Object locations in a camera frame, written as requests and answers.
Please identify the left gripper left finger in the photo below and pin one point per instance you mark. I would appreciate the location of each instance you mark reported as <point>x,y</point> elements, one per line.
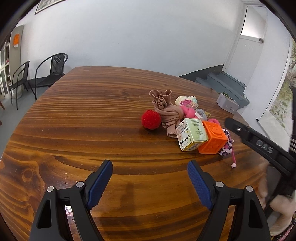
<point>51,221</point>

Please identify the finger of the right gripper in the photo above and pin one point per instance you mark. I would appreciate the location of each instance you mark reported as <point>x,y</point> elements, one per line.
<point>240,130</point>

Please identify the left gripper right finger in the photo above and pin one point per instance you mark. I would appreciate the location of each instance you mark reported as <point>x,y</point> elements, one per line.
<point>249,221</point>

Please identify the dark orange toy cube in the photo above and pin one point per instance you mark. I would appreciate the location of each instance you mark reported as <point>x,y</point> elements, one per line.
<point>216,139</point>

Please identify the pink foam curler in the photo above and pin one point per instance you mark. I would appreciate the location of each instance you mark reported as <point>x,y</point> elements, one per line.
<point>188,112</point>
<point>214,121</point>

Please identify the grey yellow sock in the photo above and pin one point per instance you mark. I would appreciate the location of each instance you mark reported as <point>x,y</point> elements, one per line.
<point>203,114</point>

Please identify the green white carton box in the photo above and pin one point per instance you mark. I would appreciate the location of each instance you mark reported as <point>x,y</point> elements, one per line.
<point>191,134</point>

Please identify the brown stocking bundle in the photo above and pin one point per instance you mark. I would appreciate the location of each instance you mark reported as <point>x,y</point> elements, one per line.
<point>171,115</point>

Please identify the red pompom ball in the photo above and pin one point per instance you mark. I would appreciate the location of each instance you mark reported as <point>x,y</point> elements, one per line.
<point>151,120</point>

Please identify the person right hand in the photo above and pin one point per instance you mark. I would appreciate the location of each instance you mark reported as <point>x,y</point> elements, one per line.
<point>281,204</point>

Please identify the landscape scroll painting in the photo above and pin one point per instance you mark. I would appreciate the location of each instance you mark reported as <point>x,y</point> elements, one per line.
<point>276,121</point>

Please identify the grey tin box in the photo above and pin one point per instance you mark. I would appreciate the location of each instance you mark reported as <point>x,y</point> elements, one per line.
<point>227,103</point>

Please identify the grey staircase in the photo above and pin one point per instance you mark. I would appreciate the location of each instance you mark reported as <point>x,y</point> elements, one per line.
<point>220,81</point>

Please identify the black metal chair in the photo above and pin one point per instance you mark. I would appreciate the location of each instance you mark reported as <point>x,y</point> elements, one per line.
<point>56,71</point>
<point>20,77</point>

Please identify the orange paper sign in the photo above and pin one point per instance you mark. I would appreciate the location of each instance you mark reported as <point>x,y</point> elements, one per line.
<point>16,40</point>

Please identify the framed wall picture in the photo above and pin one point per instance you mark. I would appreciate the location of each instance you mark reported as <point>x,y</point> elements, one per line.
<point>43,4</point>

